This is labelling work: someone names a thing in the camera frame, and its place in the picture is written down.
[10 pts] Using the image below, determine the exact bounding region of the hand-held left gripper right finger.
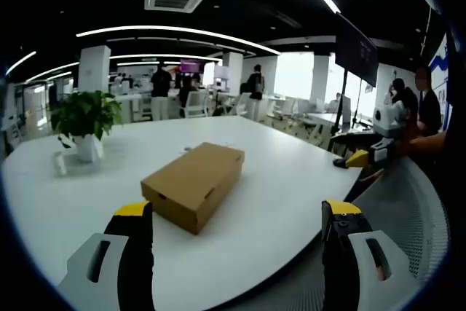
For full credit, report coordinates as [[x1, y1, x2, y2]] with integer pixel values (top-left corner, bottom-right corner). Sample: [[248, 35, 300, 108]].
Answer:
[[320, 199, 420, 311]]

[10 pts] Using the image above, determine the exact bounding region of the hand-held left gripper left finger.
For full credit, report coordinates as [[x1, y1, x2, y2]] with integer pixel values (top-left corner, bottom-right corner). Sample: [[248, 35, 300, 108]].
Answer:
[[58, 200, 156, 311]]

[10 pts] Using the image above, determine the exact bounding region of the brown cardboard shoe box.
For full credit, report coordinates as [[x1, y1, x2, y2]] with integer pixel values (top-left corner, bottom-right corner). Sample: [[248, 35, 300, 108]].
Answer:
[[141, 142, 245, 236]]

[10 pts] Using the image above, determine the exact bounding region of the black tripod stand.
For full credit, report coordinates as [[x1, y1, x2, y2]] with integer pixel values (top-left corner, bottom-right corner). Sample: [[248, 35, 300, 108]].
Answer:
[[329, 69, 363, 137]]

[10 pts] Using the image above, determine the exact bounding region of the white mesh office chair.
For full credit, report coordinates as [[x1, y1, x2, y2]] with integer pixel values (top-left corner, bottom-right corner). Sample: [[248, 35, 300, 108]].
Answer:
[[341, 157, 452, 290]]

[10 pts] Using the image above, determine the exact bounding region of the small white cup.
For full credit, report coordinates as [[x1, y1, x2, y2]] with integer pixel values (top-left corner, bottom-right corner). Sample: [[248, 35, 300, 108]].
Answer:
[[53, 150, 68, 176]]

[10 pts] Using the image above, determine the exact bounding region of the green potted plant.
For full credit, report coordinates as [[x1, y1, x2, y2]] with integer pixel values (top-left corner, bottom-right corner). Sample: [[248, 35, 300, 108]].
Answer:
[[50, 90, 124, 162]]

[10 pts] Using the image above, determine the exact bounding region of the cluster of white desk chairs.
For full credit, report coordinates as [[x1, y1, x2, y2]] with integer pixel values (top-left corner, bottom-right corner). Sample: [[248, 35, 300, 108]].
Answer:
[[180, 89, 256, 119]]

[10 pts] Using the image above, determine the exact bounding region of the curved ceiling light strip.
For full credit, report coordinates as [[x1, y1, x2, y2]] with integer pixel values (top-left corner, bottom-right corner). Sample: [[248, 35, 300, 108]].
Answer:
[[75, 25, 282, 56]]

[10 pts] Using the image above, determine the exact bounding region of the blue white wall poster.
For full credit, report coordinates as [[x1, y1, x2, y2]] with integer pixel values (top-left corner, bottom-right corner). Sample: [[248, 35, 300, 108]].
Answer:
[[428, 32, 454, 132]]

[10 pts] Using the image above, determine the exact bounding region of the purple wall screen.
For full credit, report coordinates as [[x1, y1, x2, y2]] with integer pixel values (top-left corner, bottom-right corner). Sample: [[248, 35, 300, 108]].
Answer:
[[181, 58, 203, 74]]

